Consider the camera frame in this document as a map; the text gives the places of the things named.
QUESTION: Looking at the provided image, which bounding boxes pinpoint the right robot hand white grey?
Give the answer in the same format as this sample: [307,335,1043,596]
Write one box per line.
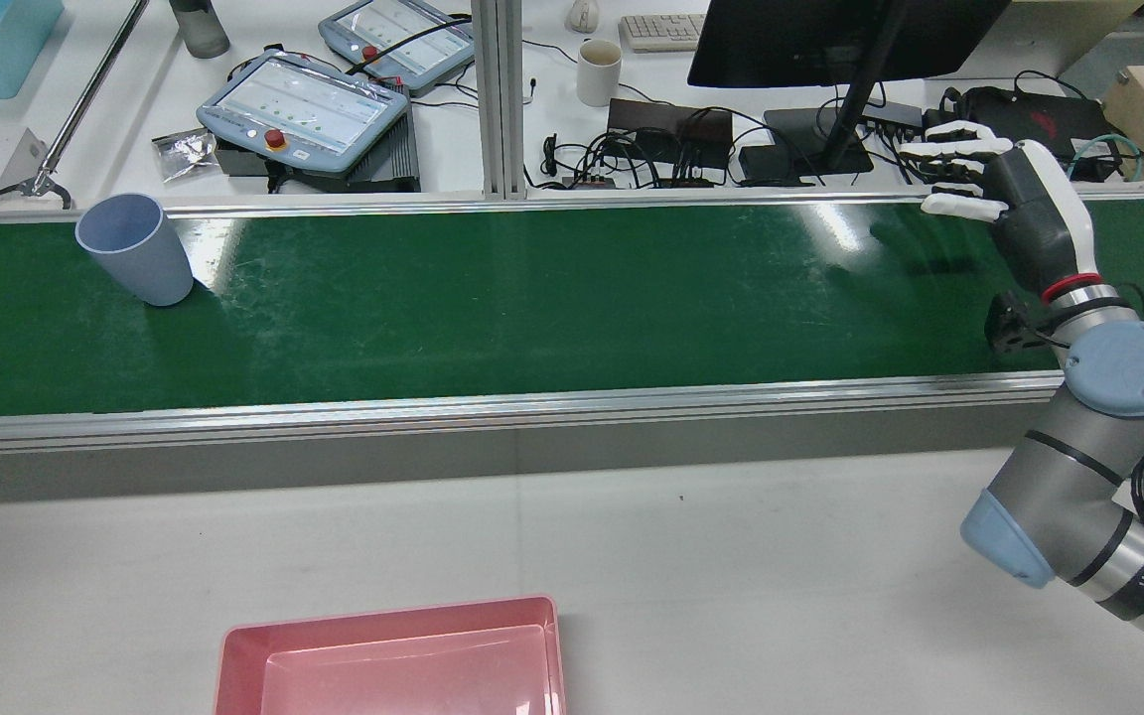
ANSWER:
[898,119,1104,304]

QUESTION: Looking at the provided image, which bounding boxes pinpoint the light blue plastic cup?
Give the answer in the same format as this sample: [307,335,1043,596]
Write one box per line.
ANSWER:
[74,193,196,308]

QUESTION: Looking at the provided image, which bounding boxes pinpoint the black flat dock box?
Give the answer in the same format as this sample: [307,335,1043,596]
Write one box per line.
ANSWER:
[607,97,735,165]

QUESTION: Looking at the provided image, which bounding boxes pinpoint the pink plastic box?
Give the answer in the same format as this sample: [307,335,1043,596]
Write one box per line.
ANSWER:
[214,594,568,715]

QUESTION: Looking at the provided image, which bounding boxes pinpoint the black port hub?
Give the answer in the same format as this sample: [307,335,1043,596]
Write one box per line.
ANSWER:
[860,99,926,135]

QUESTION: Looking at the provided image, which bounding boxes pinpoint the small black adapter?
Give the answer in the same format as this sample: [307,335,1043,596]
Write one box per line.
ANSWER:
[737,144,803,188]

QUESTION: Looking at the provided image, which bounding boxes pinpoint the black monitor with stand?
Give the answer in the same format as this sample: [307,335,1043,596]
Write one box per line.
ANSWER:
[687,0,1013,178]

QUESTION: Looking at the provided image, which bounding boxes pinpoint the white keyboard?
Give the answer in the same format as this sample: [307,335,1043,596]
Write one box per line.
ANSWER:
[618,12,707,54]

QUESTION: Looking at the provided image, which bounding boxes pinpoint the white mug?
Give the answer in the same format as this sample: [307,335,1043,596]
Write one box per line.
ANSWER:
[576,38,624,108]

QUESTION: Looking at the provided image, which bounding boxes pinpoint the small grey teach pendant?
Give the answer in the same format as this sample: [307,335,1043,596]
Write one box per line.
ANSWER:
[318,0,476,97]

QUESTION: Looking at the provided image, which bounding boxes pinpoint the large grey teach pendant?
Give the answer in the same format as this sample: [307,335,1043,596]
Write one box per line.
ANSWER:
[196,50,412,178]

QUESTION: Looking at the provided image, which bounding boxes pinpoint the clear plastic parts bag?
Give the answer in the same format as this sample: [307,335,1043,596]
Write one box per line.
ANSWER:
[152,127,220,184]

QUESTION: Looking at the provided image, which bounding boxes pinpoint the grey tumbler bottle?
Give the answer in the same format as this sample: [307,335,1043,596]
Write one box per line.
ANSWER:
[168,0,231,60]

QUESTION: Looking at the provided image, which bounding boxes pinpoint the metal rod with flange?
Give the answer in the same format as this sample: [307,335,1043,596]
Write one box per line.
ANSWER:
[0,0,151,212]

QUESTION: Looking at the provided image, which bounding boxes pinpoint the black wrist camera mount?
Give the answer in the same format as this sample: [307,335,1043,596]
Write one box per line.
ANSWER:
[987,291,1040,357]

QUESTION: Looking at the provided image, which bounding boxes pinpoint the teal cable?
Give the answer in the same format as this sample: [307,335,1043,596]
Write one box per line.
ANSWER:
[1069,134,1144,185]

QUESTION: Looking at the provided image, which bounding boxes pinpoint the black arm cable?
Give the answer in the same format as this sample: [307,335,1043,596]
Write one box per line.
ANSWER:
[1029,283,1144,557]

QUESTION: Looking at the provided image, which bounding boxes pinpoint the green conveyor belt aluminium frame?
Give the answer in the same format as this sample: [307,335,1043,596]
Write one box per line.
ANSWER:
[0,182,1144,507]

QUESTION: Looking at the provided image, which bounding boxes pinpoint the aluminium divider post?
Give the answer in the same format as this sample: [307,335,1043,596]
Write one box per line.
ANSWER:
[471,0,525,202]

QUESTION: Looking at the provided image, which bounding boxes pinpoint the thick black pendant cable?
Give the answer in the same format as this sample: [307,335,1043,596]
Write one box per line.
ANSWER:
[349,15,479,75]

